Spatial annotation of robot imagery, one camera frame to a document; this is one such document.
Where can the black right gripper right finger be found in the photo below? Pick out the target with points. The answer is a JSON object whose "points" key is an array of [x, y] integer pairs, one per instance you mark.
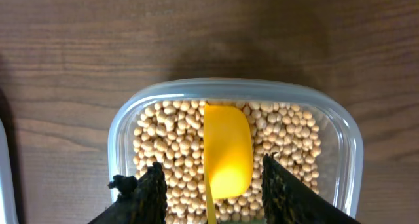
{"points": [[286, 200]]}

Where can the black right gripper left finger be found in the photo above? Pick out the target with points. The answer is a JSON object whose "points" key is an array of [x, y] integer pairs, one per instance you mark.
{"points": [[140, 201]]}

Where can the yellow plastic scoop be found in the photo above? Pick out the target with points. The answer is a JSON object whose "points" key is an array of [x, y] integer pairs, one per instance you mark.
{"points": [[228, 155]]}

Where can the white digital kitchen scale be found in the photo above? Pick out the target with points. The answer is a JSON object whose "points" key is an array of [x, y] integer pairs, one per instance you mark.
{"points": [[8, 205]]}

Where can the soybeans in container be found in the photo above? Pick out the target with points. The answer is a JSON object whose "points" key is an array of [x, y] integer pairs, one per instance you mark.
{"points": [[172, 133]]}

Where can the clear plastic container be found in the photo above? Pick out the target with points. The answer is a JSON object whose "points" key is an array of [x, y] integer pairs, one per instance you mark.
{"points": [[340, 163]]}

